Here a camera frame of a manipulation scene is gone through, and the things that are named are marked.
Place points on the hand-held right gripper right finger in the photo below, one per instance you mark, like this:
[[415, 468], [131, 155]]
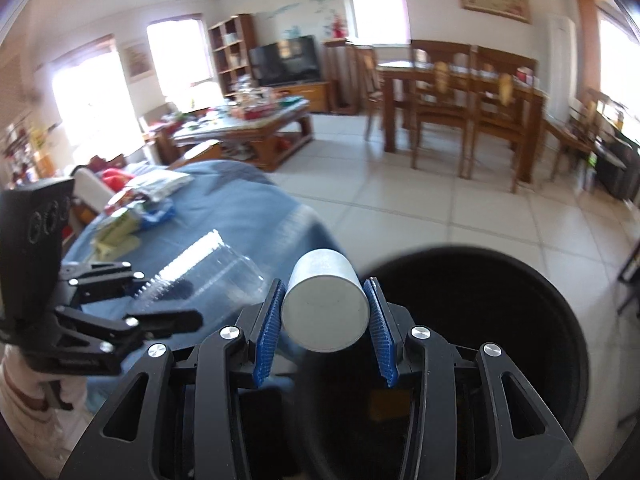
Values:
[[382, 332]]

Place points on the black trash bin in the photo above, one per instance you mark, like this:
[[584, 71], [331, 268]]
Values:
[[475, 300]]

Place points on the white seat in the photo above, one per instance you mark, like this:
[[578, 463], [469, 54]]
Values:
[[90, 187]]

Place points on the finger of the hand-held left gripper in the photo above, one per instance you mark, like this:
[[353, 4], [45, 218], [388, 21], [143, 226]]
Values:
[[100, 342], [100, 277]]

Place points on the person's left forearm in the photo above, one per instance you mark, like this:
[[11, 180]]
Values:
[[27, 415]]

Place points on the blue packet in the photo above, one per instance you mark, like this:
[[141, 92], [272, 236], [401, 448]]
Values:
[[160, 215]]

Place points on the wooden coffee table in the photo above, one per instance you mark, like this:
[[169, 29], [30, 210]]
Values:
[[270, 145]]

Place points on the wooden bookshelf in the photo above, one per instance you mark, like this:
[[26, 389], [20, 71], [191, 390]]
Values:
[[248, 35]]

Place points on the blue tablecloth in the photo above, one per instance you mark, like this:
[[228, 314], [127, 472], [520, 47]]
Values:
[[235, 200]]

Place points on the bright window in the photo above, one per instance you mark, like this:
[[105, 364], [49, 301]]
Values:
[[617, 60], [180, 55], [90, 105], [380, 15]]

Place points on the red cloth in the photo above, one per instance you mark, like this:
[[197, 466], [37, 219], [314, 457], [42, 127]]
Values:
[[115, 179]]

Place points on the wooden dining table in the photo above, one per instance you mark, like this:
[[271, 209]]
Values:
[[532, 120]]

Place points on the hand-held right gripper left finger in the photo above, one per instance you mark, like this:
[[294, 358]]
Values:
[[267, 332]]

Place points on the clear plastic cup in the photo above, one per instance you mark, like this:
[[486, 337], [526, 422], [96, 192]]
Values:
[[215, 270]]

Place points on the wooden television stand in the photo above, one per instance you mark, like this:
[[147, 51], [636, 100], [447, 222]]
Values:
[[315, 97]]

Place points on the white green packet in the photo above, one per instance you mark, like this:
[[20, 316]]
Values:
[[160, 184]]

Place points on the black furniture leg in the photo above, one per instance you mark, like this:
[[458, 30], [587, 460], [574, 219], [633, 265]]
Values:
[[630, 280]]

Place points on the silver metal can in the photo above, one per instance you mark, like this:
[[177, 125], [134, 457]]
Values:
[[325, 310]]

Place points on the wooden dining chair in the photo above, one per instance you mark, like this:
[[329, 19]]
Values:
[[500, 115], [371, 95], [440, 110], [570, 135]]

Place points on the dark grey armchair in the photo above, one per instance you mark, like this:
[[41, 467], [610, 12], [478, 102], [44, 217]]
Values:
[[617, 165]]

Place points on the small framed picture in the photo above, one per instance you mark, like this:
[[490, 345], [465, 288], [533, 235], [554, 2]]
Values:
[[137, 62]]

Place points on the black television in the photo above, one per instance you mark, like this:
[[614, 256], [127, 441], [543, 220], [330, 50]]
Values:
[[285, 67]]

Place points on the pile of tabletop items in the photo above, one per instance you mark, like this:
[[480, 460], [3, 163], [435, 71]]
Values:
[[245, 105]]

